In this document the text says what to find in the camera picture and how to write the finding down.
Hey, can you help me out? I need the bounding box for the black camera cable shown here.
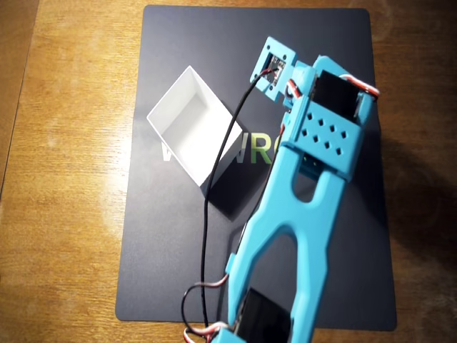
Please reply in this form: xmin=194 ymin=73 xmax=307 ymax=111
xmin=199 ymin=69 xmax=278 ymax=329

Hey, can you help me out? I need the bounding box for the red white arm servo wire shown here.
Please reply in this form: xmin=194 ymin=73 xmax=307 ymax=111
xmin=181 ymin=274 xmax=231 ymax=339

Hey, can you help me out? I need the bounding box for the red white gripper servo wire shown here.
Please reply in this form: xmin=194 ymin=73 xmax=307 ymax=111
xmin=338 ymin=74 xmax=380 ymax=98

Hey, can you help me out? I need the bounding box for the teal framed camera module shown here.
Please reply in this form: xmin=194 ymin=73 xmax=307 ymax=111
xmin=248 ymin=36 xmax=298 ymax=101

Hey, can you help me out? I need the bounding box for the black mat with green lettering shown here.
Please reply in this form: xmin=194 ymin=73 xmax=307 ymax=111
xmin=114 ymin=4 xmax=398 ymax=332

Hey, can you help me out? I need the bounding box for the white open cardboard box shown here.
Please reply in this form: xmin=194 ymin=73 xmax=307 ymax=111
xmin=146 ymin=64 xmax=245 ymax=187

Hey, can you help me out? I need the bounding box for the teal gripper with servo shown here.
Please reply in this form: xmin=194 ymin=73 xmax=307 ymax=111
xmin=283 ymin=55 xmax=380 ymax=126

